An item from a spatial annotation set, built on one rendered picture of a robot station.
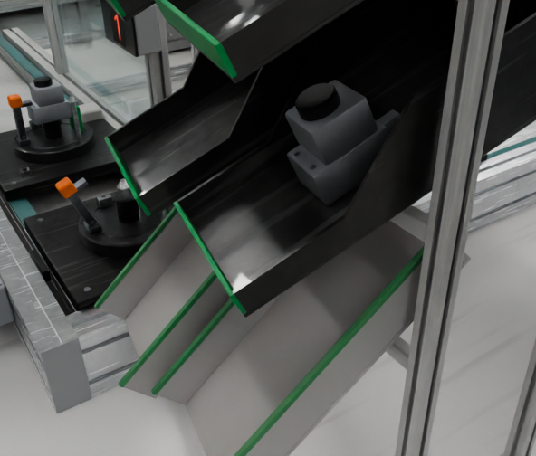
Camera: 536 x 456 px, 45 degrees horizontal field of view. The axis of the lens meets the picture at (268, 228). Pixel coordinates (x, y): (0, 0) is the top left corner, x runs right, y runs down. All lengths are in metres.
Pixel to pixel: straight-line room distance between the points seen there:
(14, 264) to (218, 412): 0.44
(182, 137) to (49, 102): 0.59
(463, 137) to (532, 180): 0.85
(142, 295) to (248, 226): 0.28
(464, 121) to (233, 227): 0.19
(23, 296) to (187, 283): 0.26
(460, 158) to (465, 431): 0.47
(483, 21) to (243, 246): 0.22
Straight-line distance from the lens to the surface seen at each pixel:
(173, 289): 0.70
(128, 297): 0.73
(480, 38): 0.38
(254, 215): 0.49
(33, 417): 0.86
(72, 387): 0.83
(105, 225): 0.92
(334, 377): 0.50
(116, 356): 0.83
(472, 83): 0.39
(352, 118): 0.44
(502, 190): 1.18
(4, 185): 1.13
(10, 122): 1.52
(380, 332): 0.50
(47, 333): 0.81
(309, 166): 0.46
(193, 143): 0.59
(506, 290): 1.04
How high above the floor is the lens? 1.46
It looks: 32 degrees down
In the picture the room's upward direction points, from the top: 1 degrees counter-clockwise
